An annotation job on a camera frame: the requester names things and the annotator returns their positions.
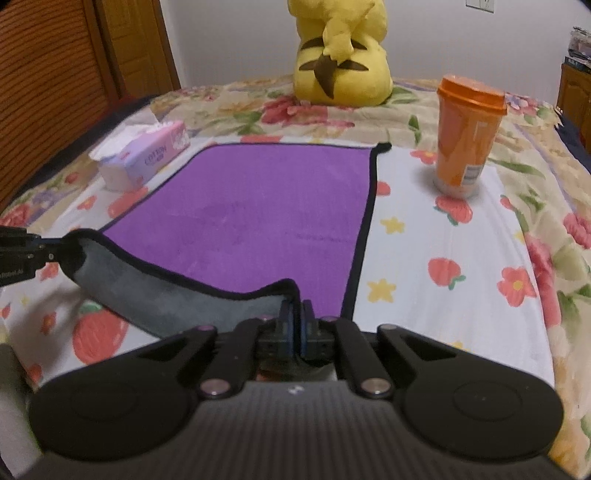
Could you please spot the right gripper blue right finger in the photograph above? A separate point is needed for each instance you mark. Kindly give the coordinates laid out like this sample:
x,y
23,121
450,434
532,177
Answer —
x,y
339,342

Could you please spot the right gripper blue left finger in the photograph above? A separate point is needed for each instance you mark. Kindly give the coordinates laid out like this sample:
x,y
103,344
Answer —
x,y
253,340

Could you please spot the purple and grey towel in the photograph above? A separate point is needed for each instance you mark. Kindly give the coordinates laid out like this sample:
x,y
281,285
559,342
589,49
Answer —
x,y
235,232

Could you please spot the pink tissue box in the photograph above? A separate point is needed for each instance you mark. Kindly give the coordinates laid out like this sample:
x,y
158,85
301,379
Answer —
x,y
132,154

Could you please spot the brown louvered wardrobe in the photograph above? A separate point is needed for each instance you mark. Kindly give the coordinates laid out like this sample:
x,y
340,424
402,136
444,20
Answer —
x,y
56,83

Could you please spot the brown wooden door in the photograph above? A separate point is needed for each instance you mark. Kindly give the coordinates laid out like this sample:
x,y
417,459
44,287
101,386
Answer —
x,y
138,47

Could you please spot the orange lidded cup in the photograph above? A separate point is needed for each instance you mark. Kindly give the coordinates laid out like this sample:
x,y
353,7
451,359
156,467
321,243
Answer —
x,y
470,114

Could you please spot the yellow Pikachu plush toy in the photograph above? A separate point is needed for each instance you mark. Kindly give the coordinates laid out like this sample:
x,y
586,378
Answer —
x,y
340,60

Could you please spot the floral bed blanket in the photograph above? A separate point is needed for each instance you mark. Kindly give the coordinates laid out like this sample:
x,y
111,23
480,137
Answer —
x,y
547,187

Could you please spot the brown wooden sideboard cabinet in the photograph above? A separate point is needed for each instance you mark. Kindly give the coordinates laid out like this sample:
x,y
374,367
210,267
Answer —
x,y
574,99

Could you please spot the clutter pile on cabinet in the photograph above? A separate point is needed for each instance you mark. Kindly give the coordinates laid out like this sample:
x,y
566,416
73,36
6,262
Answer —
x,y
579,50

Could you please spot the white wall switch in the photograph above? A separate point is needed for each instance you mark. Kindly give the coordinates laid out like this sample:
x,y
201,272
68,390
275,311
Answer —
x,y
484,5

